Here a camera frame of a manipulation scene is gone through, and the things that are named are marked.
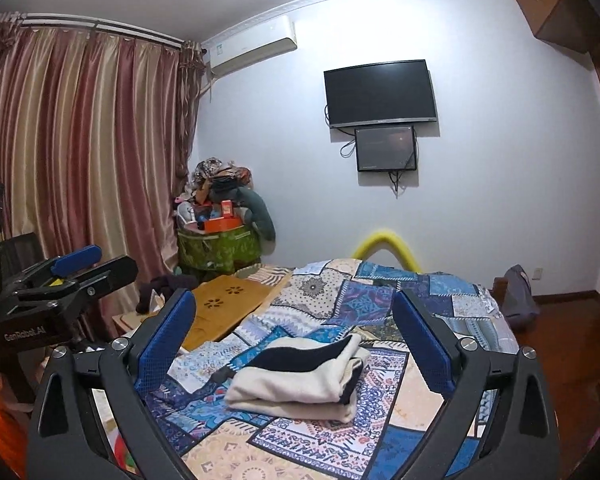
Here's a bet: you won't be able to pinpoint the orange box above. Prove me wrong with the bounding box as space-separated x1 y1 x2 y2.
203 215 243 233

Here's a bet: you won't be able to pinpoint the black wall television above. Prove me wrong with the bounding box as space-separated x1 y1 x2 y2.
323 59 438 129

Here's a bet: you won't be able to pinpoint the black chair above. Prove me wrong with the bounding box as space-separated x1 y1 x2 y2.
0 232 42 281

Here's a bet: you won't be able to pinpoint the green storage bag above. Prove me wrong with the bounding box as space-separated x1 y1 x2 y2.
176 225 262 281

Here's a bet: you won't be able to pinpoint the white air conditioner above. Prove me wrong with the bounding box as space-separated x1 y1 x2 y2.
201 15 298 78

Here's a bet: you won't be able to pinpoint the small black monitor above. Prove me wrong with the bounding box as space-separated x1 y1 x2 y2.
354 124 418 173

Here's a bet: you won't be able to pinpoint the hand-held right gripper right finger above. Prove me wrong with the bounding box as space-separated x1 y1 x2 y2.
392 289 561 480

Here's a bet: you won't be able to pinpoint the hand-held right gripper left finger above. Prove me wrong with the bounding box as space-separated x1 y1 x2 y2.
26 287 203 480

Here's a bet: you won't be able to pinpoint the blue patchwork blanket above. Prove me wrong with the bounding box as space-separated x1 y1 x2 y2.
92 257 521 480

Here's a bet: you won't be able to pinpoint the white curtain rail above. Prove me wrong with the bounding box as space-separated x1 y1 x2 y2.
0 11 187 47

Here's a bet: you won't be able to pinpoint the black television cable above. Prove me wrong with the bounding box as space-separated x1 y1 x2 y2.
324 104 358 159

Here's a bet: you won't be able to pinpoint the cream and navy striped sweater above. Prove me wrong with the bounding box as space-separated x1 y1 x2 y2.
224 332 372 423

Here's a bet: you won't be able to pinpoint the grey backpack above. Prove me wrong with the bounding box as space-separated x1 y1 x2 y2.
502 264 541 331

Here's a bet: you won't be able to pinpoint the yellow foam tube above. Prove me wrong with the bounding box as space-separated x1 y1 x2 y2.
350 228 423 273

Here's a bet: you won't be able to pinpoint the pile of mixed clothes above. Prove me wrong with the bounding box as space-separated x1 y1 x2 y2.
172 157 276 241

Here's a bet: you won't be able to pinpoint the wooden lap desk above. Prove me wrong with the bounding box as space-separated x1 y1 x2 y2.
180 275 276 351

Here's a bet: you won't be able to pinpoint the dark crumpled clothes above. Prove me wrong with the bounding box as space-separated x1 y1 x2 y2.
136 274 187 313

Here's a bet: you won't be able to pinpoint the pink striped curtain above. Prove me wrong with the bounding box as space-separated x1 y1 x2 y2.
0 12 206 331

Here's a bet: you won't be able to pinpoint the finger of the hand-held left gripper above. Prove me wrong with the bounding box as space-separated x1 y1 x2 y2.
7 245 103 288
17 255 140 313

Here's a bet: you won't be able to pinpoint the wooden wall cabinet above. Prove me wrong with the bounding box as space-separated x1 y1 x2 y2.
512 0 600 56

